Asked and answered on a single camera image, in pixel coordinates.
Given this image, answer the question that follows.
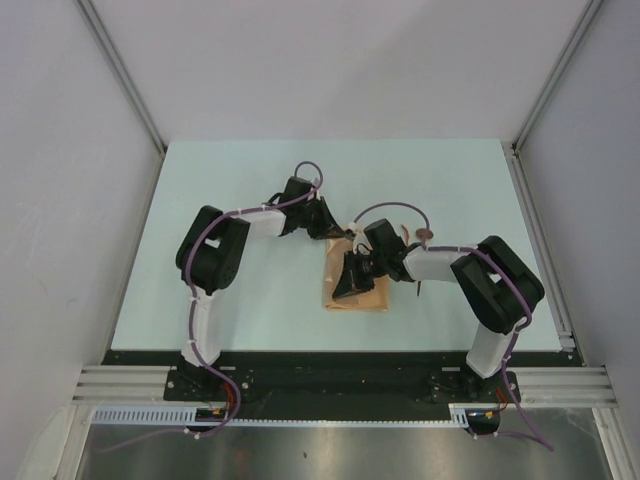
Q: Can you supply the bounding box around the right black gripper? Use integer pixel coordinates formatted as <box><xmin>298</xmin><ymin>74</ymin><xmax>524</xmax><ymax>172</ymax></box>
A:
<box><xmin>333</xmin><ymin>249</ymin><xmax>388</xmax><ymax>299</ymax></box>

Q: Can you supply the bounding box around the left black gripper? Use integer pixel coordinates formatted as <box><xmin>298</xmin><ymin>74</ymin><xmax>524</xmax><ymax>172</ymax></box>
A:
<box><xmin>297</xmin><ymin>197</ymin><xmax>345</xmax><ymax>241</ymax></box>

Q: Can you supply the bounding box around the right aluminium frame post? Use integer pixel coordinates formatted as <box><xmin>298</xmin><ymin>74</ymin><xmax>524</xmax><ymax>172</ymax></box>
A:
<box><xmin>510</xmin><ymin>0</ymin><xmax>606</xmax><ymax>155</ymax></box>

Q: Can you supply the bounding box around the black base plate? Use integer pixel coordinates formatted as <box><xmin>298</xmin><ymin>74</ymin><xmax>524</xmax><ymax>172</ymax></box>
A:
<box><xmin>102</xmin><ymin>350</ymin><xmax>582</xmax><ymax>420</ymax></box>

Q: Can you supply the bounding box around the left aluminium frame post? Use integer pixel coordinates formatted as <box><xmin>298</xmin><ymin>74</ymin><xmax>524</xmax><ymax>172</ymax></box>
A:
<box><xmin>73</xmin><ymin>0</ymin><xmax>168</xmax><ymax>159</ymax></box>

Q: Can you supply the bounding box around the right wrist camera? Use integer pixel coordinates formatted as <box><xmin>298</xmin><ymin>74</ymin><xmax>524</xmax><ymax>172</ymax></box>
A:
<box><xmin>348</xmin><ymin>222</ymin><xmax>372</xmax><ymax>255</ymax></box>

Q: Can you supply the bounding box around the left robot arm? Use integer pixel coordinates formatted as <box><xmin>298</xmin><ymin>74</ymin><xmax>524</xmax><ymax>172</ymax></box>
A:
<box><xmin>175</xmin><ymin>176</ymin><xmax>351</xmax><ymax>400</ymax></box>

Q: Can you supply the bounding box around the orange fork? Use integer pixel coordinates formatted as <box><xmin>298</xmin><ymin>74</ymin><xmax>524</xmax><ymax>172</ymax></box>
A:
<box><xmin>401</xmin><ymin>224</ymin><xmax>411</xmax><ymax>246</ymax></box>

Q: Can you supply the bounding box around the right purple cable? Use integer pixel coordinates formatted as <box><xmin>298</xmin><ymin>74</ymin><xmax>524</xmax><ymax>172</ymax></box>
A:
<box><xmin>352</xmin><ymin>201</ymin><xmax>554</xmax><ymax>451</ymax></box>

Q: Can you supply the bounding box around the aluminium front rail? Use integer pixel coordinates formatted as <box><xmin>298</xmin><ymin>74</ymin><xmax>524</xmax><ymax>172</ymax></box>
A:
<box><xmin>72</xmin><ymin>365</ymin><xmax>618</xmax><ymax>408</ymax></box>

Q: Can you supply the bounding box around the aluminium frame post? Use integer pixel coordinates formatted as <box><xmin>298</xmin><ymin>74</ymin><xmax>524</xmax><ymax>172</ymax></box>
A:
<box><xmin>73</xmin><ymin>0</ymin><xmax>168</xmax><ymax>159</ymax></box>
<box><xmin>510</xmin><ymin>0</ymin><xmax>606</xmax><ymax>155</ymax></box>

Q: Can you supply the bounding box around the peach cloth napkin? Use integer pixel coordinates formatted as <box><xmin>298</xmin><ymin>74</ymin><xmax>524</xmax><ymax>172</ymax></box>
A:
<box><xmin>322</xmin><ymin>239</ymin><xmax>390</xmax><ymax>312</ymax></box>

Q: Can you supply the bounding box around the slotted cable duct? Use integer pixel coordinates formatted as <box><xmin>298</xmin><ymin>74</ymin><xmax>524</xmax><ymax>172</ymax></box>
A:
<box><xmin>91</xmin><ymin>404</ymin><xmax>498</xmax><ymax>429</ymax></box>

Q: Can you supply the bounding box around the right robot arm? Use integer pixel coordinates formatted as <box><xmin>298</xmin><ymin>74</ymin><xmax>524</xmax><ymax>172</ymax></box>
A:
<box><xmin>332</xmin><ymin>219</ymin><xmax>545</xmax><ymax>401</ymax></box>

